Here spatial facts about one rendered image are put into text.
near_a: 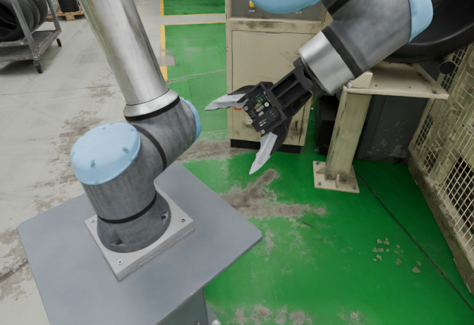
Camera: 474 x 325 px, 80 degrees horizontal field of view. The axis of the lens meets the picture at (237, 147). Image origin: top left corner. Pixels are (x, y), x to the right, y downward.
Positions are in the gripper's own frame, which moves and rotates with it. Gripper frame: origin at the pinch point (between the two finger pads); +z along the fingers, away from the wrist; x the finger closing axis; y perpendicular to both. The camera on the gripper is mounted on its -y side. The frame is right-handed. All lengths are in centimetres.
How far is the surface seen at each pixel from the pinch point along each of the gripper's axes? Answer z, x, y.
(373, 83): -30, 8, -76
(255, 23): -2, -56, -112
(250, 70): 18, -40, -121
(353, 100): -20, 11, -112
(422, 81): -45, 19, -85
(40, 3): 217, -317, -225
